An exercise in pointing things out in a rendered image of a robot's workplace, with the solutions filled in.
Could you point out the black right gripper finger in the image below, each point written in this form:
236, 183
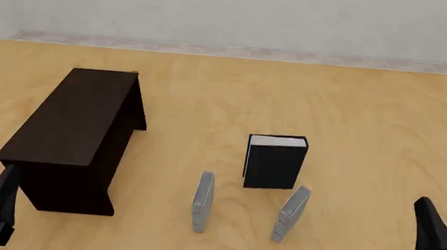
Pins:
435, 231

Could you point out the black hardcover book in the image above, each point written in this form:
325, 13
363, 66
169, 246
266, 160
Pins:
274, 166

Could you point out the dark brown wooden cabinet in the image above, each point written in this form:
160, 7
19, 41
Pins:
72, 119

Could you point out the grey thin book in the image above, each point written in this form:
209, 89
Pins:
290, 214
203, 202

